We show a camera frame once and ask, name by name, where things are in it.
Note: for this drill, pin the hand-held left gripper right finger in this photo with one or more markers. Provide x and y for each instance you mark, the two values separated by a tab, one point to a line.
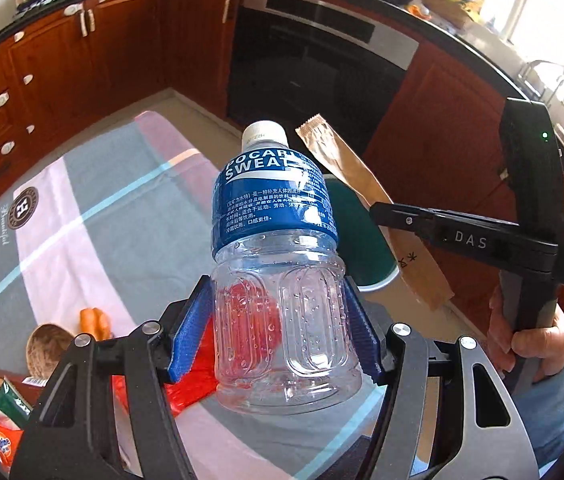
363	332

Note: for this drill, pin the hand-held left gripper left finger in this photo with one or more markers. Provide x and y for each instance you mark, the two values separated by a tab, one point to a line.
189	332

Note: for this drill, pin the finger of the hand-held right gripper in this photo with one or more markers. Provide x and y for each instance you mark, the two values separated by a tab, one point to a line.
402	220

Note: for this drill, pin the brown paper packet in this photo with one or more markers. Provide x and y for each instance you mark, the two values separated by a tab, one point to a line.
357	170

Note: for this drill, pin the clear plastic bottle blue label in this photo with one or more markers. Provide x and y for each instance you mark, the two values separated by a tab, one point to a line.
272	210

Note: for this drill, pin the brown coconut shell bowl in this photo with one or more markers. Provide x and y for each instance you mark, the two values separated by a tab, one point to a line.
44	350

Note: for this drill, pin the person's right forearm blue sleeve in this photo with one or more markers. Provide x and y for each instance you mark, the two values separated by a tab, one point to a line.
557	410

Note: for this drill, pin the person's right hand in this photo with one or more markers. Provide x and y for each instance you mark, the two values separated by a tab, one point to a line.
537	345

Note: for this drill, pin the red snack bag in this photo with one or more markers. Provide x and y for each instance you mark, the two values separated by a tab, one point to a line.
187	395

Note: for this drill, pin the steel sink faucet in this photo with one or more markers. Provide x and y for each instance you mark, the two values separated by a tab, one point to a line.
542	72

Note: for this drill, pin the wooden sink cabinet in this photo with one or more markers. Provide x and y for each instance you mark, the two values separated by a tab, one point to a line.
437	110

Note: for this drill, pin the striped grey pink tablecloth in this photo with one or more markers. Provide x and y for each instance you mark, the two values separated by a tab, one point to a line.
112	220

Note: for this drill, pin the black built-in oven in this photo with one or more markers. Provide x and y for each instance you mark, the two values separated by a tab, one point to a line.
302	75

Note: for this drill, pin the brown cardboard box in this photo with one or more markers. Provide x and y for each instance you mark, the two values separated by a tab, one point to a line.
12	379

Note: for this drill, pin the green snack packet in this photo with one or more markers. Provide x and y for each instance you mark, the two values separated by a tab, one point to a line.
9	405

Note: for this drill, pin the narrow wooden cabinet door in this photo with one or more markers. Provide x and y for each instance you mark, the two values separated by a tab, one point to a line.
197	50

